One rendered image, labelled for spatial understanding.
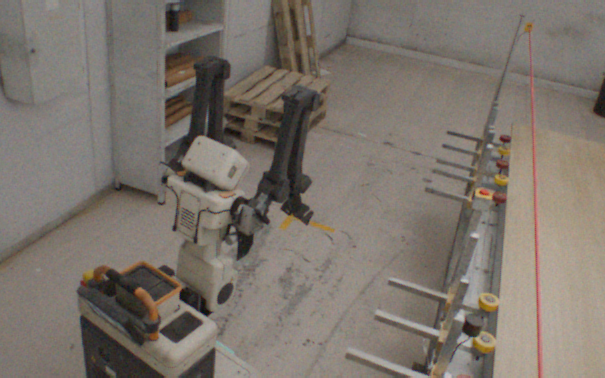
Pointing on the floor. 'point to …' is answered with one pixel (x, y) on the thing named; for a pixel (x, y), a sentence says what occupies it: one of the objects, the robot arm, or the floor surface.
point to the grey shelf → (133, 50)
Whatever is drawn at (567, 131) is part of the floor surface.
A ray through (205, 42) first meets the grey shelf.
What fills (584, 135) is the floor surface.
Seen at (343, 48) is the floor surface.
